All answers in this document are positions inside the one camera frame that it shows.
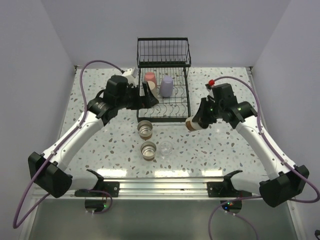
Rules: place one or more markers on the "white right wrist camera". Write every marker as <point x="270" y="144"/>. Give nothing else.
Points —
<point x="210" y="86"/>

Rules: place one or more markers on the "aluminium corner rail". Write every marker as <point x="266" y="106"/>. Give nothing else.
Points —
<point x="249" y="70"/>

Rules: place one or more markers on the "lilac plastic cup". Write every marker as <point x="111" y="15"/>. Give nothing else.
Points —
<point x="166" y="87"/>

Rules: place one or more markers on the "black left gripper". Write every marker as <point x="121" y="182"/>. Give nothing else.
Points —
<point x="147" y="101"/>

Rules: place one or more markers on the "pink plastic cup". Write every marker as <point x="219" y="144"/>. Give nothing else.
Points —
<point x="150" y="77"/>

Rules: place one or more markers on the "steel cup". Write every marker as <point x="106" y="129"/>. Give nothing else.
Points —
<point x="145" y="129"/>
<point x="192" y="126"/>
<point x="148" y="150"/>

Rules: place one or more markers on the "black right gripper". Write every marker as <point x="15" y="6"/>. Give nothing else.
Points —
<point x="201" y="116"/>

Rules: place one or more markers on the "black wire dish rack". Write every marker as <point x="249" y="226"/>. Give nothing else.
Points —
<point x="165" y="57"/>

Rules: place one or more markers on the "black base bracket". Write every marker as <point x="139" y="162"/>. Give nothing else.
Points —
<point x="105" y="187"/>
<point x="225" y="188"/>

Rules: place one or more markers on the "clear glass cup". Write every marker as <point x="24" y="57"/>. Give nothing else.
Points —
<point x="166" y="149"/>

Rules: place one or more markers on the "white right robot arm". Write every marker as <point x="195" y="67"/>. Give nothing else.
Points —
<point x="284" y="177"/>

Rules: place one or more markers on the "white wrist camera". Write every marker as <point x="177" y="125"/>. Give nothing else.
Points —
<point x="210" y="86"/>
<point x="131" y="74"/>

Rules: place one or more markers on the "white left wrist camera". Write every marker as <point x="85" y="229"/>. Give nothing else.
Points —
<point x="131" y="74"/>

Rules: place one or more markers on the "black right base bracket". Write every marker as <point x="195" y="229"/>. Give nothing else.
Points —
<point x="225" y="188"/>

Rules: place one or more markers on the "beige plastic cup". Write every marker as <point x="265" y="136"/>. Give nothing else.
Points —
<point x="153" y="88"/>

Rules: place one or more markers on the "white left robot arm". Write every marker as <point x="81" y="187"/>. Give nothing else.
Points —
<point x="48" y="169"/>

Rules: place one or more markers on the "black left base bracket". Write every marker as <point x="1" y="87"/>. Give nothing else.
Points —
<point x="105" y="187"/>

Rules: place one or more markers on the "aluminium front mounting rail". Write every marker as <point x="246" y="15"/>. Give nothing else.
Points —
<point x="151" y="188"/>

